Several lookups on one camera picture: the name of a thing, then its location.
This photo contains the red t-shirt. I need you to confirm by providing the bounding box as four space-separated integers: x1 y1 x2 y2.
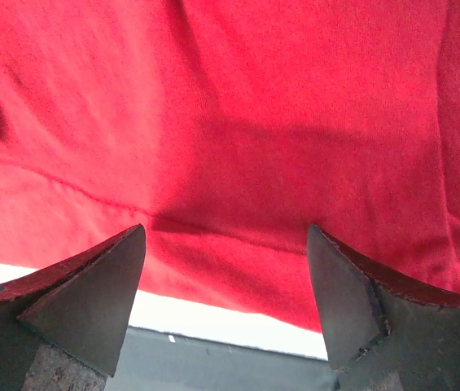
0 1 460 330

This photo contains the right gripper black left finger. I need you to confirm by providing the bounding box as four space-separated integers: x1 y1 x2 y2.
0 224 146 390

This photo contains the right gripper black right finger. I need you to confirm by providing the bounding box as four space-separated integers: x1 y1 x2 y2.
307 225 460 390

